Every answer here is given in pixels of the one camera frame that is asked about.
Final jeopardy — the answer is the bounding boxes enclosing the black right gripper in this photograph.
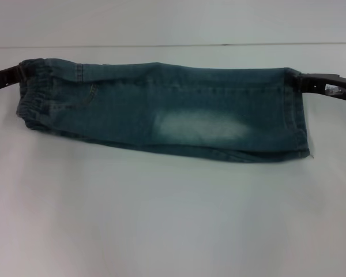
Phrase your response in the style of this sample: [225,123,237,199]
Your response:
[290,73,346,95]

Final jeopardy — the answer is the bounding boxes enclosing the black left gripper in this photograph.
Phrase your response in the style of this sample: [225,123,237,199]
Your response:
[0,64,30,95]

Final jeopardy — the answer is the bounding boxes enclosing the blue denim shorts with embroidery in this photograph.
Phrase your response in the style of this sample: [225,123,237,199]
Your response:
[16,57,311,164]

